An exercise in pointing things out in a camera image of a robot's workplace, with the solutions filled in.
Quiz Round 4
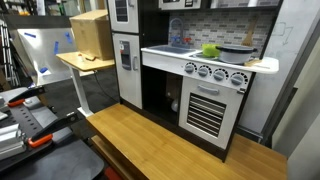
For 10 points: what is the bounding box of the wooden spatula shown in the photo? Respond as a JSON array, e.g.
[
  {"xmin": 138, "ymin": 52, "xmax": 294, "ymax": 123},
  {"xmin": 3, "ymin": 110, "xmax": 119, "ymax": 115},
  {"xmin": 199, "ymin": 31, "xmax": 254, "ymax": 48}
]
[{"xmin": 241, "ymin": 16, "xmax": 259, "ymax": 47}]

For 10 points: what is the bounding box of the white slatted oven door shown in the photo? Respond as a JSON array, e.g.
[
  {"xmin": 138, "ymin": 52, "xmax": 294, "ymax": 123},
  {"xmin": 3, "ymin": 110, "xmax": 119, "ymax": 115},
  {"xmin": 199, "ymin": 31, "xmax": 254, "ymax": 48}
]
[{"xmin": 178, "ymin": 76, "xmax": 246, "ymax": 150}]

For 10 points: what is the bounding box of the green bowl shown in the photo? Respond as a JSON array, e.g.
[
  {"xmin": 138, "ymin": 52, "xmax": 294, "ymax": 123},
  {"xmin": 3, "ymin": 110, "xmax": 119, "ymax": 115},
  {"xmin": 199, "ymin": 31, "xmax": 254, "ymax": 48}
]
[{"xmin": 201, "ymin": 43, "xmax": 222, "ymax": 58}]

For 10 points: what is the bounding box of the white door with notes chalkboard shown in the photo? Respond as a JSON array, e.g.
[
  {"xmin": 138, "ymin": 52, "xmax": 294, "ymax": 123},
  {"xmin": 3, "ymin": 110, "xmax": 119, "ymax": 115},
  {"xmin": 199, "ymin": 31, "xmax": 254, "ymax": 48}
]
[{"xmin": 107, "ymin": 0, "xmax": 140, "ymax": 34}]

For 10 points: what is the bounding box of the grey pot with lid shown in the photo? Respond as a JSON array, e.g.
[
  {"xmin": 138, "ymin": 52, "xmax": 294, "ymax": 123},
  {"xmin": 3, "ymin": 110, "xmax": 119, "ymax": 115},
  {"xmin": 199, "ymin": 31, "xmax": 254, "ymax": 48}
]
[{"xmin": 215, "ymin": 44, "xmax": 258, "ymax": 65}]

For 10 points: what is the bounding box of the silver toy kettle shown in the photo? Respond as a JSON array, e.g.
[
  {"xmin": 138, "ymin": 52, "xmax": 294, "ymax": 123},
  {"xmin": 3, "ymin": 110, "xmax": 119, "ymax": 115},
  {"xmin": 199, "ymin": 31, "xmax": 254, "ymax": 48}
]
[{"xmin": 170, "ymin": 98, "xmax": 180, "ymax": 113}]

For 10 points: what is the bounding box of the large cardboard box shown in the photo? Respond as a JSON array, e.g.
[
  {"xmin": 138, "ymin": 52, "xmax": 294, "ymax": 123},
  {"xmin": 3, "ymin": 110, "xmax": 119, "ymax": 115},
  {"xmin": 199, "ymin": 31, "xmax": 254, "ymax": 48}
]
[{"xmin": 69, "ymin": 9, "xmax": 115, "ymax": 62}]

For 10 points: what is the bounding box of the grey toy sink basin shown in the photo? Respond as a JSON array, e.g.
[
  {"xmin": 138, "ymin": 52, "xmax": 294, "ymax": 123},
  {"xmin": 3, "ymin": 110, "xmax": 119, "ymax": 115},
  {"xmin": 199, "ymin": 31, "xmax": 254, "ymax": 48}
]
[{"xmin": 146, "ymin": 44, "xmax": 198, "ymax": 55}]

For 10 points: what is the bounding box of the wooden utensil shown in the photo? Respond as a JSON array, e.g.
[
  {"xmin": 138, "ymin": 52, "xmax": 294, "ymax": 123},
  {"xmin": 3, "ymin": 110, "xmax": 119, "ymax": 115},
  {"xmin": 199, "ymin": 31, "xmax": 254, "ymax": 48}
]
[{"xmin": 244, "ymin": 59, "xmax": 264, "ymax": 67}]

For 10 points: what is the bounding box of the grey toy faucet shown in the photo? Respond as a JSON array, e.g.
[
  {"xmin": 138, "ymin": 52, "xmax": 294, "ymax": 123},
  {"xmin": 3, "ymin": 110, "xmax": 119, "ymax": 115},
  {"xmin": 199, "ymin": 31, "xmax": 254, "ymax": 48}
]
[{"xmin": 168, "ymin": 17, "xmax": 193, "ymax": 48}]

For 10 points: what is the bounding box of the whiteboard with blue tape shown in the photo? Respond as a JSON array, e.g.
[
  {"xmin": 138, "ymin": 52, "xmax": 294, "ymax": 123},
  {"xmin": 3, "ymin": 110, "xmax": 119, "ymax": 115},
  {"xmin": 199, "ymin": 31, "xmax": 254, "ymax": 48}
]
[{"xmin": 16, "ymin": 28, "xmax": 81, "ymax": 87}]

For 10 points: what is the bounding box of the grey stove knob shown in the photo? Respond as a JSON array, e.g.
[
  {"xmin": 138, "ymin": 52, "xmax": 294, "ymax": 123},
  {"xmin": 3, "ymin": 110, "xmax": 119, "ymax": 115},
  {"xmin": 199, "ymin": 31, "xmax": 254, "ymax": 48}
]
[
  {"xmin": 212, "ymin": 67, "xmax": 229, "ymax": 82},
  {"xmin": 197, "ymin": 64, "xmax": 213, "ymax": 78},
  {"xmin": 183, "ymin": 61, "xmax": 198, "ymax": 74},
  {"xmin": 229, "ymin": 71, "xmax": 249, "ymax": 86}
]

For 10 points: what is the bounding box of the light wooden desk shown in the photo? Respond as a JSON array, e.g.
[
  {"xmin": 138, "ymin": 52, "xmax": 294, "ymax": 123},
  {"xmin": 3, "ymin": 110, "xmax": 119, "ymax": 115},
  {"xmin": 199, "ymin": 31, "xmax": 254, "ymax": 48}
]
[{"xmin": 55, "ymin": 51, "xmax": 116, "ymax": 118}]

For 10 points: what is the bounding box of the plain whiteboard panel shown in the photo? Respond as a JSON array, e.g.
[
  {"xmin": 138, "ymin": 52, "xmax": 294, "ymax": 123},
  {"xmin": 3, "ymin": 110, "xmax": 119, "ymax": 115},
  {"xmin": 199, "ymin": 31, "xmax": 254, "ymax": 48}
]
[{"xmin": 238, "ymin": 0, "xmax": 320, "ymax": 141}]

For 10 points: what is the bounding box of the white toy microwave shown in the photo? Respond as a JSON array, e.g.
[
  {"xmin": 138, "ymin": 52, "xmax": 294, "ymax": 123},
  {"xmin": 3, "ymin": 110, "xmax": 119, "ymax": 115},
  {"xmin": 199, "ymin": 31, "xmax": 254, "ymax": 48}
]
[{"xmin": 158, "ymin": 0, "xmax": 203, "ymax": 11}]

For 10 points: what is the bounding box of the black clamp with orange handle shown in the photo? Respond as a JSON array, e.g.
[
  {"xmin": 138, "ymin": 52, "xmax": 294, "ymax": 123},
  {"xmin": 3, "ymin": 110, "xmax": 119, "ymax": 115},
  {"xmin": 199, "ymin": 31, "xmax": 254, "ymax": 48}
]
[
  {"xmin": 7, "ymin": 85, "xmax": 47, "ymax": 108},
  {"xmin": 27, "ymin": 111, "xmax": 79, "ymax": 149}
]

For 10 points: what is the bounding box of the black white toy kitchen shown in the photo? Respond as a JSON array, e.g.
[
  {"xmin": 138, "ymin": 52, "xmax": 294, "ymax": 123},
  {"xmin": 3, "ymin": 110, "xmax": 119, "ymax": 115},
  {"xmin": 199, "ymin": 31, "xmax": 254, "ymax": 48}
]
[{"xmin": 106, "ymin": 0, "xmax": 284, "ymax": 163}]

